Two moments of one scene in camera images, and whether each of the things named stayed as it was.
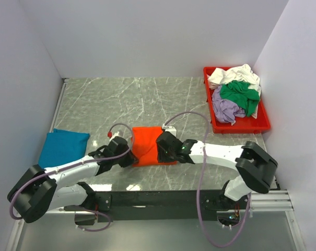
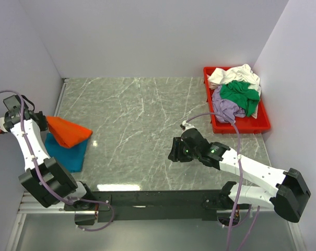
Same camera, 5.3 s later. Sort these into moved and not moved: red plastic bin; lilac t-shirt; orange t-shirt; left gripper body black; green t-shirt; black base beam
Moved: orange t-shirt; left gripper body black
Not moved: green t-shirt; red plastic bin; black base beam; lilac t-shirt
